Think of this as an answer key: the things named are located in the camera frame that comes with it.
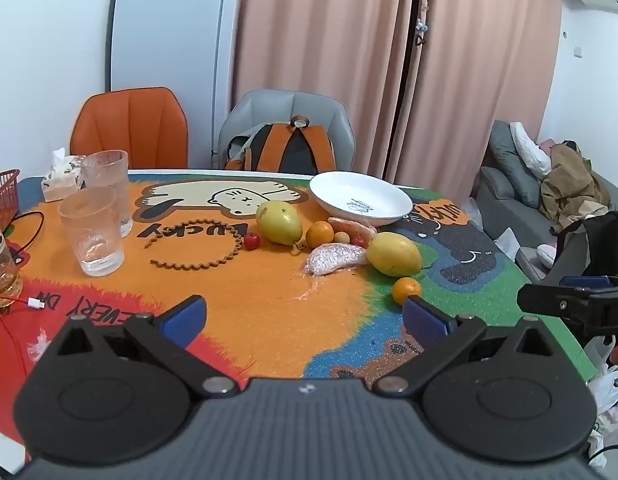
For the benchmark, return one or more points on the yellow pear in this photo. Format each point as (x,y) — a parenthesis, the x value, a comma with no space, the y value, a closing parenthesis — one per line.
(393,255)
(278,222)

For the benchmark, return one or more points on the white plate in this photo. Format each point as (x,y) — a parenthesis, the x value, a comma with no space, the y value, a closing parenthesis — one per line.
(339,192)

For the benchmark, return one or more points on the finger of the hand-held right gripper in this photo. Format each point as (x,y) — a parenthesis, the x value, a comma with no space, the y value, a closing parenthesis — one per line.
(544,300)
(586,281)

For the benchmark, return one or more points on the brown jacket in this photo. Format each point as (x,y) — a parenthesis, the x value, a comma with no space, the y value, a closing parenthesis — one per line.
(574,185)

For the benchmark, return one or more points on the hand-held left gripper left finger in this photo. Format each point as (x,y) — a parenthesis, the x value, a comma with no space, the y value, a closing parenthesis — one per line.
(186,317)

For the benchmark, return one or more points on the clear plastic bag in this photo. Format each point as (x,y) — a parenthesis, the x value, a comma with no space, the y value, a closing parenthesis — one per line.
(471,210)

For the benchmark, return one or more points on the grey sofa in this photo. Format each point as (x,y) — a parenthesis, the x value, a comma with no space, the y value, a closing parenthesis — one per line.
(494,185)

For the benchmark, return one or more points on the grey pillow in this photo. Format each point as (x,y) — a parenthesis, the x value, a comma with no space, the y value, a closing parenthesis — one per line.
(509,160)

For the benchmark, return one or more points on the white quilted pillow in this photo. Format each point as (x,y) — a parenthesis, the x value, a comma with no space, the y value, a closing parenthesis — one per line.
(531,152)

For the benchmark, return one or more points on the pink curtain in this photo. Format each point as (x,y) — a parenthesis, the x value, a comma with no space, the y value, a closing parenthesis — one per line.
(489,60)
(329,35)

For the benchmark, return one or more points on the white refrigerator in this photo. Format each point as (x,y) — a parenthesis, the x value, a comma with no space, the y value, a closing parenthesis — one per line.
(164,35)

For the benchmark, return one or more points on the longan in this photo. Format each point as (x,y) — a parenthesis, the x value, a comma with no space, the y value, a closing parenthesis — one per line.
(341,238)

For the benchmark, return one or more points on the orange and black backpack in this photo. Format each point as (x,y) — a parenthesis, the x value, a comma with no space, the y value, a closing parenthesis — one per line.
(289,150)

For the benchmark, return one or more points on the white plastic bag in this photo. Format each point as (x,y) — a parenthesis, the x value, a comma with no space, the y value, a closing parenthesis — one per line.
(601,375)

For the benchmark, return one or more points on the black bag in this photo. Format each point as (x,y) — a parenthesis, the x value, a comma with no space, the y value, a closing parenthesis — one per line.
(604,240)

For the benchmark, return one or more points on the orange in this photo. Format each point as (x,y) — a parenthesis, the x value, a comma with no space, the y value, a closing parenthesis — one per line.
(406,290)
(319,235)

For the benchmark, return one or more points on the crumpled white bag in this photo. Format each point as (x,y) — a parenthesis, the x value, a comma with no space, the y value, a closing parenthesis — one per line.
(609,427)

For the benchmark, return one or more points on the pink cloth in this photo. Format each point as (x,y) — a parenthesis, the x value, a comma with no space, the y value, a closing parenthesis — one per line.
(546,147)

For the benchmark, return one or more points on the white paper bag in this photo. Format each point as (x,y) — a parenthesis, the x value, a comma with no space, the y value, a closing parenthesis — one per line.
(509,242)

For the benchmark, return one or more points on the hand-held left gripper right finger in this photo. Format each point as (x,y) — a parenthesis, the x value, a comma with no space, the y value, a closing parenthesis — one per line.
(424,322)

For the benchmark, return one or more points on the grey chair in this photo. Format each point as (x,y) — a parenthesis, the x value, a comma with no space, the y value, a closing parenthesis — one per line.
(289,105)

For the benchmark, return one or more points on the small hanging ornament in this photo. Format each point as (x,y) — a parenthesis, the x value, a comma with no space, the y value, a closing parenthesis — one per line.
(422,25)

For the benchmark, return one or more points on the tissue box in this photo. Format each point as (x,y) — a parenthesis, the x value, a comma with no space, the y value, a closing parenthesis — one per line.
(61,180)

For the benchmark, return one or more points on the clear bottle with amber liquid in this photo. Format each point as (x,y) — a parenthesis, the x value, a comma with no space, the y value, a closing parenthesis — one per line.
(1,265)

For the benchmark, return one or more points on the clear ribbed glass cup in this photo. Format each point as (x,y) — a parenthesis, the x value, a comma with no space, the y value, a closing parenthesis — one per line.
(91,232)
(106,180)

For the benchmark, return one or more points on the orange chair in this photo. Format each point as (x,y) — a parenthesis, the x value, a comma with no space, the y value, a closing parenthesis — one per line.
(129,130)

